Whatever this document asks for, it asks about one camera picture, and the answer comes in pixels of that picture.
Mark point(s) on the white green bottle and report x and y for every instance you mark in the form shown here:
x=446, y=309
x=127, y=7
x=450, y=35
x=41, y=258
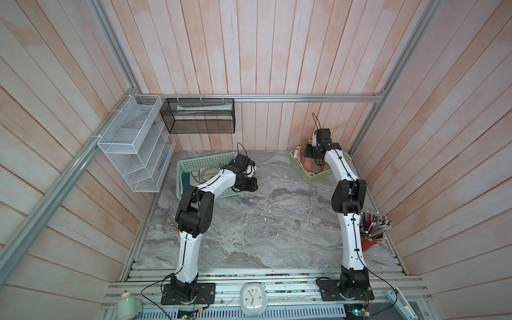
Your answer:
x=129, y=307

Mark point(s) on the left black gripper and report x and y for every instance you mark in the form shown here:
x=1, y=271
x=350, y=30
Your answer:
x=251, y=187

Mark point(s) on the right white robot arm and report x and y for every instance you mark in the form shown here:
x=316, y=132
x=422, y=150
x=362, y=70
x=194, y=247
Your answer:
x=347, y=201

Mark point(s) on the red pen holder cup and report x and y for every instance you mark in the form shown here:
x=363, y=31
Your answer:
x=373, y=228

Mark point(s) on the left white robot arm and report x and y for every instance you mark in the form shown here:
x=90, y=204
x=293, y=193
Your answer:
x=195, y=213

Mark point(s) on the light green plastic basket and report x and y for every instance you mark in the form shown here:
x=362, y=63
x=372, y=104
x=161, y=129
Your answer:
x=304, y=172

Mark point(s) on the white wire mesh shelf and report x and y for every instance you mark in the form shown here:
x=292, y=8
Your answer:
x=138, y=144

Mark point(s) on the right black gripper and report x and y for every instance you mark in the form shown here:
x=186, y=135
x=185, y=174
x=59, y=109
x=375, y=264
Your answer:
x=307, y=151

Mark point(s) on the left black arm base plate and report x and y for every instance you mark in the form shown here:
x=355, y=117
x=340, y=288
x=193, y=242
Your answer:
x=204, y=294

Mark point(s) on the black wire mesh basket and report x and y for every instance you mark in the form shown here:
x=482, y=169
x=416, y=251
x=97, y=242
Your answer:
x=199, y=115

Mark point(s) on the white analog clock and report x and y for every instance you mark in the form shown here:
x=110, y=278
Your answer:
x=253, y=299

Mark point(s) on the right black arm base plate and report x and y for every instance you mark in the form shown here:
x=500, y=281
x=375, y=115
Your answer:
x=328, y=290

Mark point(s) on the red white blue towel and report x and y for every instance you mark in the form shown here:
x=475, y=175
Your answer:
x=297, y=154

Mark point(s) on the brown towel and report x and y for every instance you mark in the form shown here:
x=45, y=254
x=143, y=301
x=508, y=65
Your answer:
x=312, y=166

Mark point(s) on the green circuit board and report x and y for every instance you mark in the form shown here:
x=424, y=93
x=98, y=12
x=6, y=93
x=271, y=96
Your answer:
x=355, y=312

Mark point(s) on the blue Doraemon towel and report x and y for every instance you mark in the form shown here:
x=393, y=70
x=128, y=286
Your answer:
x=198, y=176

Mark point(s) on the mint green plastic basket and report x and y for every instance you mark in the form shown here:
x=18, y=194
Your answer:
x=187, y=165

